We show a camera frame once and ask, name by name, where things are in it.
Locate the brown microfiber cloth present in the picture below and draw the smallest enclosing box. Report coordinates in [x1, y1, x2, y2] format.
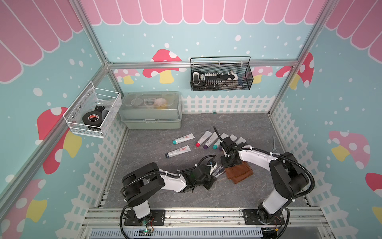
[225, 161, 253, 184]

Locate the silver foil toothpaste tube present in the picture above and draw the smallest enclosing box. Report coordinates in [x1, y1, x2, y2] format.
[212, 165, 225, 178]

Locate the dark cap toothpaste tube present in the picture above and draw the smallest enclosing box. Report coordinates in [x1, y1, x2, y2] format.
[165, 145, 191, 158]
[236, 137, 246, 145]

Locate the teal cap toothpaste tube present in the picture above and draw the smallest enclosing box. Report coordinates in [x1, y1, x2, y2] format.
[213, 133, 228, 149]
[173, 133, 195, 144]

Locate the purple cap toothpaste tube top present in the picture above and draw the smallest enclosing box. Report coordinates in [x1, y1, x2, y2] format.
[204, 132, 218, 149]

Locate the purple cap toothpaste tube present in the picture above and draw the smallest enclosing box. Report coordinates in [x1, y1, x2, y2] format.
[204, 132, 218, 149]
[219, 134, 237, 151]

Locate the red cap toothpaste tube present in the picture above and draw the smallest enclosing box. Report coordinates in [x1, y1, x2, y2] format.
[196, 130, 212, 147]

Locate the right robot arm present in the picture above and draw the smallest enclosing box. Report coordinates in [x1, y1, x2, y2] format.
[218, 135, 315, 225]

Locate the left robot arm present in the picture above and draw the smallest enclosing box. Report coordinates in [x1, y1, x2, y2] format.
[119, 155, 217, 220]

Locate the silver wrench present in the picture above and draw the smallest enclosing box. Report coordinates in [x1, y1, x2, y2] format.
[272, 135, 277, 152]

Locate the black power strip in basket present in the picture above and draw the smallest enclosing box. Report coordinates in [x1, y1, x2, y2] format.
[192, 71, 238, 88]

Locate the green plastic storage box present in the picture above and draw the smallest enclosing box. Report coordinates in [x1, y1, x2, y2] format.
[119, 91, 183, 129]

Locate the black tape roll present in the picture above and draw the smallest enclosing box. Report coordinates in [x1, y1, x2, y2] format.
[82, 111, 103, 127]

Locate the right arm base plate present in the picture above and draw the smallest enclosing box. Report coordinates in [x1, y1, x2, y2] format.
[241, 209, 285, 227]

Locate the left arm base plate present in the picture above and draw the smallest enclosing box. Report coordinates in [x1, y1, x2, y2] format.
[122, 210, 166, 226]

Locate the black wire mesh basket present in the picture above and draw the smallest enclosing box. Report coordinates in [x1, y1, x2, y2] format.
[190, 56, 254, 91]

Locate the white wire basket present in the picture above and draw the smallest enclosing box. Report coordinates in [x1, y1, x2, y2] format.
[63, 82, 122, 138]

